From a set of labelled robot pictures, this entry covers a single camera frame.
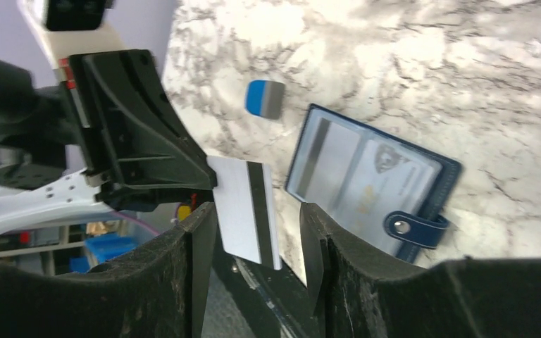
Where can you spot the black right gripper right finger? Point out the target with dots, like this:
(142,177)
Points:
(356,290)

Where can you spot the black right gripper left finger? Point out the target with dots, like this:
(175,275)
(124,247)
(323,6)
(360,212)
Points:
(158,289)

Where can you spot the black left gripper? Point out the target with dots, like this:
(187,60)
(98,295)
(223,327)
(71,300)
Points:
(119,124)

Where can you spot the white striped card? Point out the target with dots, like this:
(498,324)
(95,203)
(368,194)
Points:
(322,160)
(246,211)

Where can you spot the blue card holder wallet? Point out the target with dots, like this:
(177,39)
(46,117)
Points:
(422,229)

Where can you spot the white card with crest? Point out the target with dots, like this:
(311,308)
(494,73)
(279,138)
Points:
(387,177)

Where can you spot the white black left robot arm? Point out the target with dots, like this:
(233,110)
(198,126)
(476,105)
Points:
(73,196)

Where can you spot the small blue plastic box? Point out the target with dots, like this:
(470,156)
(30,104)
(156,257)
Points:
(264,99)

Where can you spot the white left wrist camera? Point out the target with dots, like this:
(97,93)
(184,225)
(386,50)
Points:
(66,28)

